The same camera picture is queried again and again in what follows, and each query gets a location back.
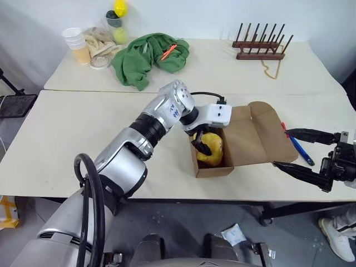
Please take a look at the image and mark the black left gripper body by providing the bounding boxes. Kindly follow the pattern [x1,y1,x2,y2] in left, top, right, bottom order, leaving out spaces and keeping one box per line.
[194,125,215,144]

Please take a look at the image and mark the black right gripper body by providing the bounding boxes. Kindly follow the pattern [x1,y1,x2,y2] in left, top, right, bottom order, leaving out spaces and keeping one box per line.
[319,130,356,183]

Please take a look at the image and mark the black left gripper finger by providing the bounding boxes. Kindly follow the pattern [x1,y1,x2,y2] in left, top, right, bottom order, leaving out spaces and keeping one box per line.
[191,140,212,157]

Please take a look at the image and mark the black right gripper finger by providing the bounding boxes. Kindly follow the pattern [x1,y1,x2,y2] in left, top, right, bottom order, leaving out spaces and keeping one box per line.
[285,127,341,145]
[273,160,334,193]

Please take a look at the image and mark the yellow pear-shaped item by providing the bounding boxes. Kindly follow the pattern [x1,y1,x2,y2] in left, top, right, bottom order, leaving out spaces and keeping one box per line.
[195,132,224,169]

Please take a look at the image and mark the blue pen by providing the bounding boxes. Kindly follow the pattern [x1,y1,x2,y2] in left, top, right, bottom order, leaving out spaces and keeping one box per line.
[288,134,315,167]

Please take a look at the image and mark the brown cardboard box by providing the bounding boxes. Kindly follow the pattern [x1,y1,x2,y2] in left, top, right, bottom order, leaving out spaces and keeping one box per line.
[190,101,299,179]

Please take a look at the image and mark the clear tape roll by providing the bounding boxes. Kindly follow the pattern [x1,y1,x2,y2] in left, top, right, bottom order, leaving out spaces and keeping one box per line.
[89,55,111,70]

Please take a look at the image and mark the clear container with dark item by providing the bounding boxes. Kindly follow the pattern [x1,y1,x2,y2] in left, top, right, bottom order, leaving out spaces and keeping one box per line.
[105,10,123,29]

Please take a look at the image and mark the black table leg with caster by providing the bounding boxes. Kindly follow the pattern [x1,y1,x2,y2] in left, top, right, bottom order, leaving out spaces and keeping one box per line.
[259,202,356,226]

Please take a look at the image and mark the white sneaker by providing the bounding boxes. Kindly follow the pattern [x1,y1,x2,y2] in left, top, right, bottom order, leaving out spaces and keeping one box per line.
[318,216,356,263]

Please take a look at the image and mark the orange pen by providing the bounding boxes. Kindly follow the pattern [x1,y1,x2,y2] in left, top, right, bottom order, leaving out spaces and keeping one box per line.
[160,44,178,61]

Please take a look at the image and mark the white sachet packet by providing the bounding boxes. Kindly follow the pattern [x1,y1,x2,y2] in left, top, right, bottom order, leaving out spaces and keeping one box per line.
[220,222,247,247]

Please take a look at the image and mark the dark wooden peg rack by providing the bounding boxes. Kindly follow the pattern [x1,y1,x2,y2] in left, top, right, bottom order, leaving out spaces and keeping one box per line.
[231,23,294,61]

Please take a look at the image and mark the green cloth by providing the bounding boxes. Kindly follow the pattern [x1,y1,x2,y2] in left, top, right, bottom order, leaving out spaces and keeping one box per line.
[110,32,191,92]

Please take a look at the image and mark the dark rounded shape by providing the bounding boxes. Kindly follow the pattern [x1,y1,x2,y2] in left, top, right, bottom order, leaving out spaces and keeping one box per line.
[204,233,239,267]
[130,233,165,267]

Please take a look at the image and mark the yellow-green tennis ball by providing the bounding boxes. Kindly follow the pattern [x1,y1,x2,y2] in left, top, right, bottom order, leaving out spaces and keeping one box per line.
[112,27,130,44]

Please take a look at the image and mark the beige fabric gloves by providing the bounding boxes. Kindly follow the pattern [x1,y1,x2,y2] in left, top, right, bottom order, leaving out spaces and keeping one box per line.
[82,26,125,60]

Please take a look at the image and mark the yellow plastic toy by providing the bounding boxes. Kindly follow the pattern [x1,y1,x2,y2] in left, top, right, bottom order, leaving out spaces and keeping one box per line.
[113,0,129,18]

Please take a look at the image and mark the stacked paper cups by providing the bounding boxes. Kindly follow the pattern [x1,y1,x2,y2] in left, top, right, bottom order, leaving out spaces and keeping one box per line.
[61,27,91,66]

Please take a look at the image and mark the black mesh crate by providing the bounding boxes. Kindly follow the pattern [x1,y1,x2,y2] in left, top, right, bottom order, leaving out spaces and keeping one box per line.
[0,94,38,120]

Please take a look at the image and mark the black tripod stand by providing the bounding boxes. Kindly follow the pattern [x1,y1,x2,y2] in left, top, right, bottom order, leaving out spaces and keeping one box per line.
[0,67,26,97]

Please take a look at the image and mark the yellow floor stand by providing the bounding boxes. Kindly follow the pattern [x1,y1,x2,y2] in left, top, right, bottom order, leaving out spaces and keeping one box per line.
[0,195,21,230]

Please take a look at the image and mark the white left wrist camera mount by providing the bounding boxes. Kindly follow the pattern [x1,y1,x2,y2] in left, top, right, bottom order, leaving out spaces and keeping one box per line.
[184,103,233,132]

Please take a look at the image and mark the thin black left wrist cable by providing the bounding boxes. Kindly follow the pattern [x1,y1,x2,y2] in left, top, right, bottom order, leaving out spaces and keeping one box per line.
[191,91,228,106]

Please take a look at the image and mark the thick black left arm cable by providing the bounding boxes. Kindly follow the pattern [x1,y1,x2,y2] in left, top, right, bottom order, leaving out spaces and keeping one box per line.
[73,152,106,267]

